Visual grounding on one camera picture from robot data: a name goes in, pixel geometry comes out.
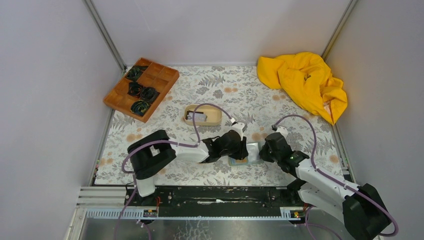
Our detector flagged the green card holder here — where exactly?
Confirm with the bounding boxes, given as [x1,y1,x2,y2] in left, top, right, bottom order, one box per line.
[228,142,264,167]

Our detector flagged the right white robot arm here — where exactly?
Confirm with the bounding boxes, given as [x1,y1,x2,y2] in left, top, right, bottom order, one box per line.
[259,126,393,240]

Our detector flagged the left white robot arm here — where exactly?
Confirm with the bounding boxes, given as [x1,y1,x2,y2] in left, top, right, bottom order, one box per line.
[127,119,249,206]

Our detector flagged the beige oval tray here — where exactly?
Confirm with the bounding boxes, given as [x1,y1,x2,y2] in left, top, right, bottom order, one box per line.
[183,104,223,126]

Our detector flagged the floral table mat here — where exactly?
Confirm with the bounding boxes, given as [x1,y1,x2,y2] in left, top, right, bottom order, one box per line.
[94,66,343,186]

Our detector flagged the yellow cloth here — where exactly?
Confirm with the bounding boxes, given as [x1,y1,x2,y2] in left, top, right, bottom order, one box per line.
[256,52,348,125]

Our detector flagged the orange compartment tray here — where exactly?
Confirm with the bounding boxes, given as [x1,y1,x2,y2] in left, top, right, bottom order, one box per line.
[103,58,180,123]

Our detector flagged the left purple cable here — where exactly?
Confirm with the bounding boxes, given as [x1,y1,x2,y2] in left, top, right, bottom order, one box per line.
[112,102,237,240]

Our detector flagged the purple cable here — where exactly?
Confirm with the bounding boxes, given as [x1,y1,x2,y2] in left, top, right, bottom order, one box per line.
[112,102,237,240]
[271,114,400,240]

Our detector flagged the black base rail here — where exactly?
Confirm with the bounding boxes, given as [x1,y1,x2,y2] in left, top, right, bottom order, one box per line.
[124,186,309,218]

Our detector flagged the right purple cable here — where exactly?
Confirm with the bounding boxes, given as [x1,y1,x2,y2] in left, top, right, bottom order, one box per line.
[271,114,400,240]

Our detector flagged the black coiled strap middle right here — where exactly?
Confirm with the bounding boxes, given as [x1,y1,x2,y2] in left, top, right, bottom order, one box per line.
[140,86,161,102]

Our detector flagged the black coiled strap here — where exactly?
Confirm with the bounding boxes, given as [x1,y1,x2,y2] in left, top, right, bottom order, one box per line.
[130,100,149,117]
[125,65,149,82]
[140,86,161,102]
[127,82,144,98]

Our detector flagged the black coiled strap bottom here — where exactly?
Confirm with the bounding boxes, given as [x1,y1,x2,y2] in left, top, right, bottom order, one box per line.
[130,100,149,117]

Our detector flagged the black coiled strap middle left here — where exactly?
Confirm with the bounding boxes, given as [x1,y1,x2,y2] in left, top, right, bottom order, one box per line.
[127,82,144,98]

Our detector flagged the black coiled strap top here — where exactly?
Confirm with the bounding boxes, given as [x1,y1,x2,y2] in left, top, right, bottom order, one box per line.
[125,65,149,82]

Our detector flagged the left aluminium frame post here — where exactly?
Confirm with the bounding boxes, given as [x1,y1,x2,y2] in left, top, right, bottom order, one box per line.
[82,0,127,73]

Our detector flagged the aluminium frame post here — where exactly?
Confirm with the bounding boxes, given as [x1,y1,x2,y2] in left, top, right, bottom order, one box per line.
[82,0,127,73]
[321,0,359,62]

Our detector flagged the right aluminium frame post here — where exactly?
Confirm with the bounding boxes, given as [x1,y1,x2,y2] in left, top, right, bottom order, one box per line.
[321,0,359,62]

